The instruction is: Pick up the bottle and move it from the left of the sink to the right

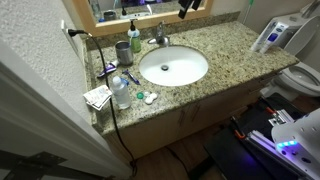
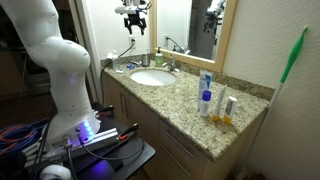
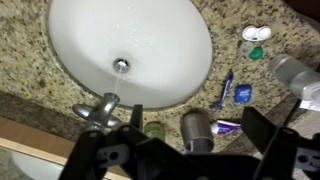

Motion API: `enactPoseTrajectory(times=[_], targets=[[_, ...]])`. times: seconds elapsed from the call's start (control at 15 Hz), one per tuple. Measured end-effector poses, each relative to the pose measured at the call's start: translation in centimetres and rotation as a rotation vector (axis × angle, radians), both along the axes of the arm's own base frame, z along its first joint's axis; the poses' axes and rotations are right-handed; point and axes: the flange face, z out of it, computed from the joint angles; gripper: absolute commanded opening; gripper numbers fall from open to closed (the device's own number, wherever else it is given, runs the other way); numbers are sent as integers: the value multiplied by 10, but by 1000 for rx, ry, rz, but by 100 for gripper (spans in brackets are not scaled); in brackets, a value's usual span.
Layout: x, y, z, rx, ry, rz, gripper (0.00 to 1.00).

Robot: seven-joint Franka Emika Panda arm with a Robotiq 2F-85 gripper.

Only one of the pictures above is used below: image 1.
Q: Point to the clear plastic bottle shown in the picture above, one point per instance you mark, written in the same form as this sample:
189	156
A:
121	96

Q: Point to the chrome sink faucet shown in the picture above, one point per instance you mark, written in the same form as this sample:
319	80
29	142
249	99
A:
161	38

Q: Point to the metal sink drain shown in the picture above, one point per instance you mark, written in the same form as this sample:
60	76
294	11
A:
164	67

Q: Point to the white oval sink basin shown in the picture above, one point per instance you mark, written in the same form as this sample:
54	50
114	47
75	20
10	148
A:
180	71

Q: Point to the green tipped white stick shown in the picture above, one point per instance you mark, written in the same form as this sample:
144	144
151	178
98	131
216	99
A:
250	2

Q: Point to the green soap pump dispenser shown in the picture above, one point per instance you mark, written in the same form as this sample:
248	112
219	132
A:
135	41

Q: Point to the grey metal tumbler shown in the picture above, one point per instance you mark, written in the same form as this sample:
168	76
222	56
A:
124	53

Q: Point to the white tube blue cap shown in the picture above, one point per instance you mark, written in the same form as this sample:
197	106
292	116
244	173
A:
271	40

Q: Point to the wooden framed mirror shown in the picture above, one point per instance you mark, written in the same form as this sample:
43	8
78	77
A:
100	29

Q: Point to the white contact lens case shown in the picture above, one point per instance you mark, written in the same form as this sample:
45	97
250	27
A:
150	98

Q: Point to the green round cap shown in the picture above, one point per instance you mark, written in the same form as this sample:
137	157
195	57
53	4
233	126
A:
140	95

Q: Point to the black power plug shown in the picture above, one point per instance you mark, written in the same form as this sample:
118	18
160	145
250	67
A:
76	32

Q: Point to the beige vanity cabinet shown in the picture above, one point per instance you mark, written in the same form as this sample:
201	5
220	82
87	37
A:
166	130

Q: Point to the white paper packets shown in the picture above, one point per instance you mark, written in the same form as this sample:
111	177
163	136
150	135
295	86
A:
97	96

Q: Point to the white toilet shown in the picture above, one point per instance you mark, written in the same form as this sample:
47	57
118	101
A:
300	78

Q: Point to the black robot cart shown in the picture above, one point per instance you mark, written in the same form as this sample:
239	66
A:
233	156

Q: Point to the white door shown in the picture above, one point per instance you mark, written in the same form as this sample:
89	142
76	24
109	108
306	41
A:
40	126

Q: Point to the white wall outlet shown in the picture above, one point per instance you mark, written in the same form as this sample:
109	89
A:
68	41

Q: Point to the black door hinge bracket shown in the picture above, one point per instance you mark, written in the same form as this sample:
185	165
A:
40	163

